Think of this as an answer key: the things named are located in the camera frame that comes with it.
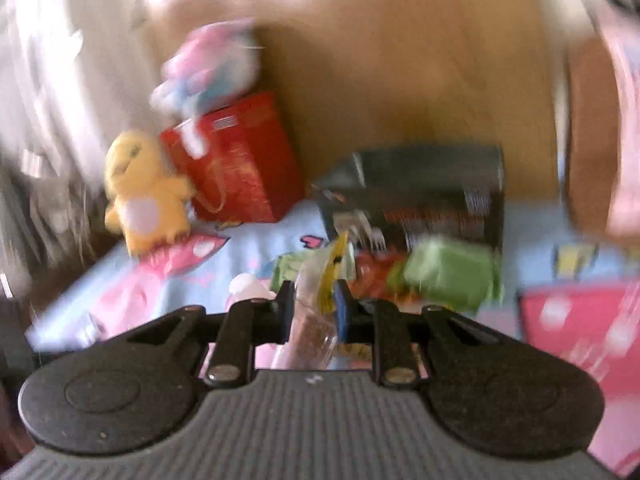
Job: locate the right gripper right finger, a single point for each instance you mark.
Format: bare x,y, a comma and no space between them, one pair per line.
380,325

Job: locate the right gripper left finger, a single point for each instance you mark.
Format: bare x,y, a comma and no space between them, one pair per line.
248,324

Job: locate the clear yellow snack bag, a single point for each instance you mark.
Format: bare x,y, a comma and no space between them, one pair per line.
313,335

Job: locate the light green snack packet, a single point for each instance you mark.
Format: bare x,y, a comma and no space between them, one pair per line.
454,273

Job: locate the white small bottle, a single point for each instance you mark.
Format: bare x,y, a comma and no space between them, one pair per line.
247,286

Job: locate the red gift bag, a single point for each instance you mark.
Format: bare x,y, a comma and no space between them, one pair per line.
250,172

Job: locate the black cardboard box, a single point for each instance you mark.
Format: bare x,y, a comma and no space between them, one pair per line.
388,199

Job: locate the yellow duck plush toy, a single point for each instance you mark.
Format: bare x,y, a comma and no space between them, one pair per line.
146,201

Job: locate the peppa pig bed sheet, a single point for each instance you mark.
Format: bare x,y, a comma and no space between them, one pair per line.
562,293

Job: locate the pink blue unicorn plush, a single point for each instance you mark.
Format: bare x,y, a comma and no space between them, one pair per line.
215,65

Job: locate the pink twisted snack bag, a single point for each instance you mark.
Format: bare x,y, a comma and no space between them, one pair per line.
620,34

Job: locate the wooden board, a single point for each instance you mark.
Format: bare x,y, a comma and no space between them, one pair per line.
353,74

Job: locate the brown seat cushion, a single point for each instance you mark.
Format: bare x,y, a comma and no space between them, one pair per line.
591,162

